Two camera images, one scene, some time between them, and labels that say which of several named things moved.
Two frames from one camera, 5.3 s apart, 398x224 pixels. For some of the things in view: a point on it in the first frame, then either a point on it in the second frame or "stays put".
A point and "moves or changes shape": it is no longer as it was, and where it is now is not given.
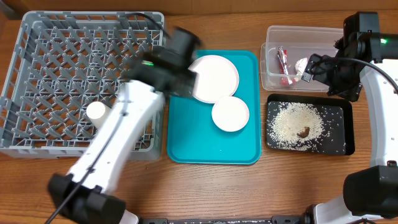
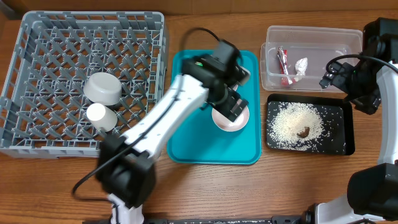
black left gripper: (189, 91) -> (234, 104)
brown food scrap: (305, 133) stays put
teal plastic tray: (193, 137) stays put
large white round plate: (217, 77) moves or changes shape
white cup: (97, 112) stays put
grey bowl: (230, 113) -> (102, 88)
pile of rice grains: (296, 126) stays put
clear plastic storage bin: (286, 55) stays put
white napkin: (300, 65) stays put
